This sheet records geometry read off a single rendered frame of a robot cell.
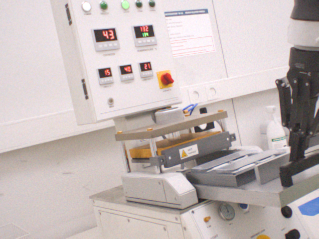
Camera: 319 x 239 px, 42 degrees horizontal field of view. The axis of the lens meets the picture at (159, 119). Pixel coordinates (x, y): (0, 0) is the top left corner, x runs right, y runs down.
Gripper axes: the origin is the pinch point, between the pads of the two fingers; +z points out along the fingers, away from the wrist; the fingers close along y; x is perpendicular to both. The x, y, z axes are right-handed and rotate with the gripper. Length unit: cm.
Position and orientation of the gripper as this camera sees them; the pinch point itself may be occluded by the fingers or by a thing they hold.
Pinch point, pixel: (297, 148)
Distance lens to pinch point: 88.0
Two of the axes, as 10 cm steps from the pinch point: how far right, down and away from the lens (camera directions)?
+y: 6.3, 2.7, -7.3
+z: -0.1, 9.4, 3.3
